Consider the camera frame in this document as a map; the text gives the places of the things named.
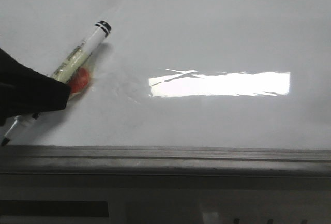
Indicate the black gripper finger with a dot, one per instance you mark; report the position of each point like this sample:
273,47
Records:
25,91

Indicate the white whiteboard with metal frame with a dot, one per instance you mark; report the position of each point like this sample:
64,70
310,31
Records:
214,87

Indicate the white black dry-erase marker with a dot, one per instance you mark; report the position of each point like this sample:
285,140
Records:
69,72

